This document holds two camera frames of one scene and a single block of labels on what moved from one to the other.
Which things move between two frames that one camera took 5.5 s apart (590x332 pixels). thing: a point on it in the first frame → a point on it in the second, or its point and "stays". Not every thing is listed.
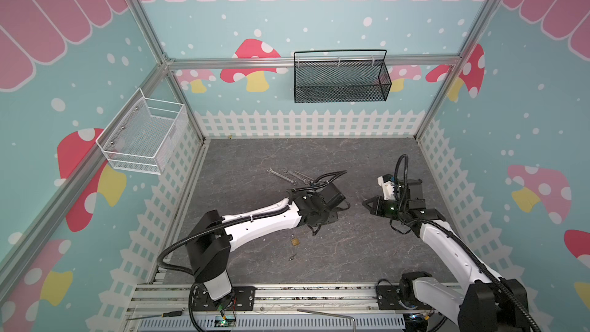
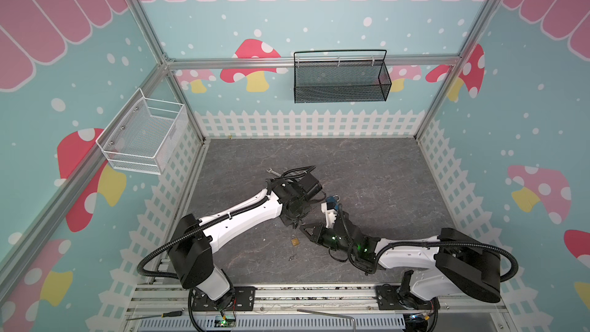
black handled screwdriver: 174,313 stays
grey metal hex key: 330,314 stays
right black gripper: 377,205 → 327,230
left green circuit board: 226,321 stays
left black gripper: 333,217 → 288,220
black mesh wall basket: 325,76 stays
